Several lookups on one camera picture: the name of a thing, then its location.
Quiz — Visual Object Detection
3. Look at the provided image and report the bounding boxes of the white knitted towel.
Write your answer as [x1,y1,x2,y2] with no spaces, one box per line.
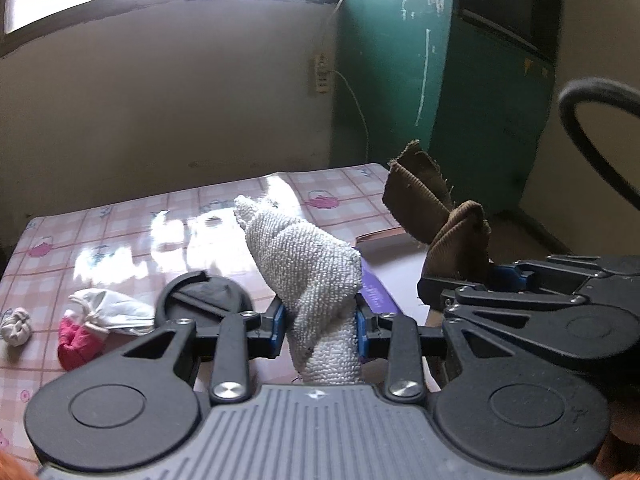
[234,195,362,386]

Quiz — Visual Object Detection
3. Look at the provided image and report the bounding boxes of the brown corduroy cloth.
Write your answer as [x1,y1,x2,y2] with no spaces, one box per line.
[382,140,491,283]

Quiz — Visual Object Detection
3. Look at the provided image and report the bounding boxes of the purple wipes pack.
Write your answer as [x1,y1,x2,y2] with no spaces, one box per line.
[359,258,400,314]

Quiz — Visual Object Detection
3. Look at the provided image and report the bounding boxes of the black lidded travel cup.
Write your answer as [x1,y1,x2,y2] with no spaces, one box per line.
[154,271,254,328]

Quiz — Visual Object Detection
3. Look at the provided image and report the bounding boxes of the cardboard box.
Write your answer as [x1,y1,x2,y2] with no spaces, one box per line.
[355,228,442,327]

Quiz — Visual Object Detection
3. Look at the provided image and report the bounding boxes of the pink small sock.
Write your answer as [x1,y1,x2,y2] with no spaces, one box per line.
[56,309,108,372]

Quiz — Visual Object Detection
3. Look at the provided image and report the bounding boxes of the pink checkered tablecloth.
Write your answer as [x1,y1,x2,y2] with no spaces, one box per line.
[1,164,398,470]

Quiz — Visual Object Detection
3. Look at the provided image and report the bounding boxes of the green door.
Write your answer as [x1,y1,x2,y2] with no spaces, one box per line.
[330,0,562,213]

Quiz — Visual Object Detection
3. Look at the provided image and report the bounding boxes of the white drawstring cloth bag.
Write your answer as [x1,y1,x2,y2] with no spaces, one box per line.
[65,288,155,336]

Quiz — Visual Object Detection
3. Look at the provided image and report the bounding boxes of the white power cable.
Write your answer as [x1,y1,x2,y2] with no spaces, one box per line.
[319,0,372,167]

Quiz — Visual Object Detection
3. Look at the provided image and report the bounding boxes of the wall power socket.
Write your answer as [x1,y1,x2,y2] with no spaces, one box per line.
[312,53,332,94]

